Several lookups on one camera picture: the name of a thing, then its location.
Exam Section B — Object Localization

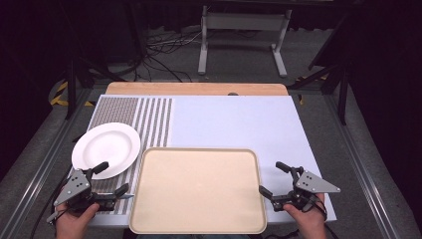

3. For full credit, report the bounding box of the white round plate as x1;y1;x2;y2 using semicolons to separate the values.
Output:
71;121;142;181

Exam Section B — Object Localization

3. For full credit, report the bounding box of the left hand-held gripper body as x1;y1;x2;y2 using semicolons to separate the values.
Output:
46;168;116;224

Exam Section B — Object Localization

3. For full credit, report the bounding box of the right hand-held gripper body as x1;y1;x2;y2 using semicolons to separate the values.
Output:
285;165;342;213

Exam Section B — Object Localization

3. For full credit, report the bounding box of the bundle of floor cables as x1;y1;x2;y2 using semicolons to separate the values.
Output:
132;28;204;84

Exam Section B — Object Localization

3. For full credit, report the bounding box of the aluminium floor rail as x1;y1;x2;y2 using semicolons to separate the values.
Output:
0;89;98;239
326;95;401;239

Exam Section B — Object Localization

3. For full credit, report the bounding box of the wooden table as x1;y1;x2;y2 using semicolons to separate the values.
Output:
105;82;290;97

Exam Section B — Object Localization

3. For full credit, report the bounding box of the white metal stand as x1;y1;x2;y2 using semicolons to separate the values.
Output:
197;5;294;79

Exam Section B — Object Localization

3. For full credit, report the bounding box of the grey striped placemat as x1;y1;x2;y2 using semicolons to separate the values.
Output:
68;96;174;216

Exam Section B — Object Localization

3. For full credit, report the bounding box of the person's left hand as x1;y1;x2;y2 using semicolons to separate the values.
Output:
54;202;101;239

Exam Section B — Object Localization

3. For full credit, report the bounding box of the yellow black floor tape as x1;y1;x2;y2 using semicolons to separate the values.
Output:
49;81;96;108
296;75;330;107

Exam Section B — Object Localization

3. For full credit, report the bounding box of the person's right hand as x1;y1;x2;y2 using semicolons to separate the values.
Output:
283;193;328;239

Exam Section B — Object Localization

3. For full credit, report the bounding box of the beige rectangular tray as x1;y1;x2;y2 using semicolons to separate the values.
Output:
128;146;269;236

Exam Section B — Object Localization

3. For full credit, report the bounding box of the light blue table mat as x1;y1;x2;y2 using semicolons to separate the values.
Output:
87;94;338;227

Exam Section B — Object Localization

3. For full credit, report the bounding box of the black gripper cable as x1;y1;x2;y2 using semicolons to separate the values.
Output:
307;197;339;239
29;163;75;239

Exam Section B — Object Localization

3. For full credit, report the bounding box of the black tripod stand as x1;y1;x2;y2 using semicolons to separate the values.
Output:
288;13;353;126
63;49;127;121

